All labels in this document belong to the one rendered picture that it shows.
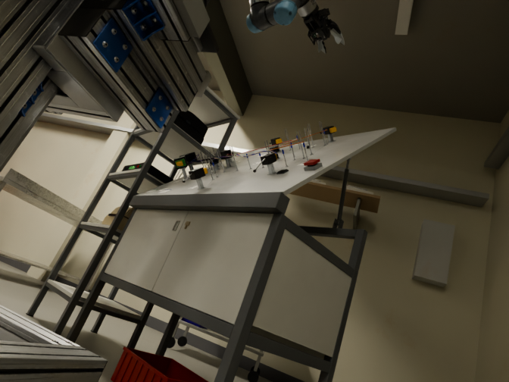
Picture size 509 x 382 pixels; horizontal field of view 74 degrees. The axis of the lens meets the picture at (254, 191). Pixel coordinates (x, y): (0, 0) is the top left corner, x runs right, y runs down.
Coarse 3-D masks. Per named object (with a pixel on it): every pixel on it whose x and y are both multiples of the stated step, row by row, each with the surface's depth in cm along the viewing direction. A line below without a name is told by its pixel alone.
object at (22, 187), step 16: (0, 176) 305; (16, 176) 312; (0, 192) 305; (16, 192) 342; (32, 192) 329; (48, 192) 345; (48, 208) 376; (64, 208) 367; (16, 256) 368; (64, 272) 433; (96, 272) 433
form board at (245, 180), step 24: (336, 144) 185; (360, 144) 166; (240, 168) 194; (264, 168) 173; (288, 168) 156; (144, 192) 207; (168, 192) 183; (192, 192) 164; (216, 192) 149; (240, 192) 136; (264, 192) 126; (288, 192) 121
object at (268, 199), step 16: (272, 192) 121; (144, 208) 194; (160, 208) 180; (176, 208) 167; (192, 208) 156; (208, 208) 147; (224, 208) 138; (240, 208) 131; (256, 208) 124; (272, 208) 118
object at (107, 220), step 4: (116, 208) 225; (128, 208) 215; (132, 208) 215; (112, 212) 223; (116, 212) 220; (128, 212) 213; (108, 216) 220; (112, 216) 216; (124, 216) 211; (128, 216) 213; (104, 220) 220; (108, 220) 216; (112, 220) 213; (124, 220) 211; (108, 224) 213; (120, 224) 209; (124, 224) 211; (120, 228) 209
